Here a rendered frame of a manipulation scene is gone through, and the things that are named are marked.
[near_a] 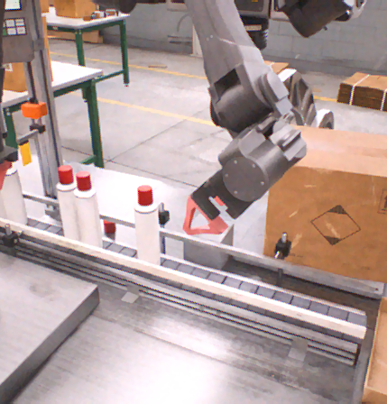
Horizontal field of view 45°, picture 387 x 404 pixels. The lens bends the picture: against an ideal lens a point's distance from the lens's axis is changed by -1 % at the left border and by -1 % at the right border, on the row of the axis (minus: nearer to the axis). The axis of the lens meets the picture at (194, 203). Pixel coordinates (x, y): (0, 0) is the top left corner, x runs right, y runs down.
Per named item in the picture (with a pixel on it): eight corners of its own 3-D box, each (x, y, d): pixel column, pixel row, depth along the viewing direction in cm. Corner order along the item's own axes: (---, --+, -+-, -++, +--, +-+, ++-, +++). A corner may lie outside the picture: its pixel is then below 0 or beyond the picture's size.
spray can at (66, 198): (60, 244, 116) (48, 169, 106) (74, 234, 120) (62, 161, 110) (78, 249, 114) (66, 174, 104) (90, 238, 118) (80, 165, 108)
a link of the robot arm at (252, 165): (273, 67, 58) (225, 100, 64) (230, 90, 50) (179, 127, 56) (324, 148, 59) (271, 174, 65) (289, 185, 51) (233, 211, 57)
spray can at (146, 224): (133, 268, 108) (127, 190, 98) (145, 256, 112) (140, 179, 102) (153, 274, 106) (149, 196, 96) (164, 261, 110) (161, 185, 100)
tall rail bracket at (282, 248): (263, 305, 105) (270, 244, 96) (273, 286, 110) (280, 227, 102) (278, 309, 103) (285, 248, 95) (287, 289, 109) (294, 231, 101)
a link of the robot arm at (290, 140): (318, 143, 61) (289, 111, 61) (299, 163, 56) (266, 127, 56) (283, 172, 65) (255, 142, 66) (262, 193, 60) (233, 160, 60)
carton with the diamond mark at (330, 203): (261, 261, 115) (270, 160, 102) (277, 212, 135) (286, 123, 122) (391, 284, 108) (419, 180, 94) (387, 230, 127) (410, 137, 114)
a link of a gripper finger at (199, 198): (161, 221, 68) (197, 188, 62) (188, 199, 73) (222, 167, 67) (193, 256, 68) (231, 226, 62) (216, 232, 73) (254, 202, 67)
